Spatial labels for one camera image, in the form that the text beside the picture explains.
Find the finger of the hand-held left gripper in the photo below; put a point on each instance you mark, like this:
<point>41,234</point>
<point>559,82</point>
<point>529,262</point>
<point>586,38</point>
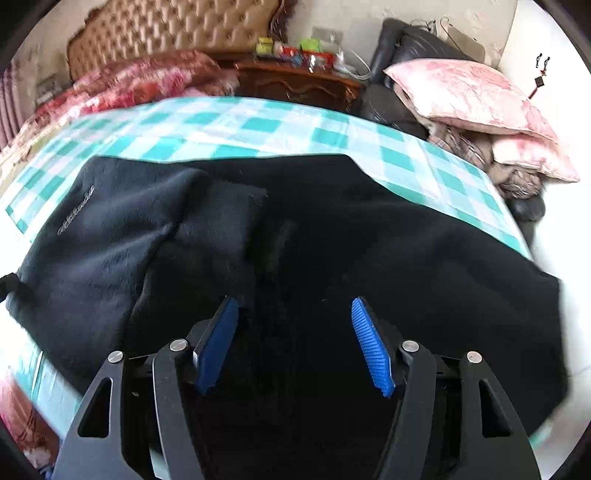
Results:
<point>8,288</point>

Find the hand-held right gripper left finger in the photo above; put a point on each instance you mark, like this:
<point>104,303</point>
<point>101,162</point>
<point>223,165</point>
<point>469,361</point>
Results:
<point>217,346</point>

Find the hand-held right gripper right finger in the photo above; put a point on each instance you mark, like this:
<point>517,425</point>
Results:
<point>371,346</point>

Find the black pants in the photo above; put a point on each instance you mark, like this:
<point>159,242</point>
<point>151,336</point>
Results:
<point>323,230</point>

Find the pink curtain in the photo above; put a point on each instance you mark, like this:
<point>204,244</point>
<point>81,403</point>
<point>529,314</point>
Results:
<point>9,101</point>

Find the teal checkered cloth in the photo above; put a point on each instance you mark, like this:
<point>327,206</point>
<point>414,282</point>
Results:
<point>231,129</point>

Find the beige plaid blanket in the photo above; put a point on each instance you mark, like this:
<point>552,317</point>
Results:
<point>461,143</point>

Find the black leather armchair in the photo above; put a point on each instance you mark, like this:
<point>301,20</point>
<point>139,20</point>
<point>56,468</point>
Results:
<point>383,101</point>

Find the red floral quilt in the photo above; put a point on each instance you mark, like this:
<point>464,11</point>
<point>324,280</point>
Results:
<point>138,78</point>

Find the small pink floral pillow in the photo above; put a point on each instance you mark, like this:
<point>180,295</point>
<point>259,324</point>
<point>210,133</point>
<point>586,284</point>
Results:
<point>531,154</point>

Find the large pink floral pillow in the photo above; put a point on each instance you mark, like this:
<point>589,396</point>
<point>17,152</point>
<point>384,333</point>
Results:
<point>471,92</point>

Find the dark wooden nightstand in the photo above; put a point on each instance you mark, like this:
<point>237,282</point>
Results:
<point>295,83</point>

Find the round metal tin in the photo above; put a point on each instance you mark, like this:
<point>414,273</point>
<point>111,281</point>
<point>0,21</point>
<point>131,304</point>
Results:
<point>314,60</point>

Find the tufted leather headboard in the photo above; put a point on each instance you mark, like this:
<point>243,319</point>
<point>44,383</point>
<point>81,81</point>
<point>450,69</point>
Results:
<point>161,27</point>

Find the yellow jar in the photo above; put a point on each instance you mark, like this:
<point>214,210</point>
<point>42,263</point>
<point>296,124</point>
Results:
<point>264,47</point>

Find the red box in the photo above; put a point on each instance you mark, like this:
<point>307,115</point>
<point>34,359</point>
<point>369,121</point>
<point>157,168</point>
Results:
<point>291,51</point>

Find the green plastic bag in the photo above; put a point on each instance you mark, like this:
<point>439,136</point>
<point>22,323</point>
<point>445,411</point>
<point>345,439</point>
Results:
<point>310,44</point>

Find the red knot ornament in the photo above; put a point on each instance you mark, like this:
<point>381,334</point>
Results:
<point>539,83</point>

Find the beige flat board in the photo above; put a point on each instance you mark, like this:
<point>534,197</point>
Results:
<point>466,44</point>

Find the white wall socket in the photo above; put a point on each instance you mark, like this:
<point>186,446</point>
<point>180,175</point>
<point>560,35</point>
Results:
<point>328,34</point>

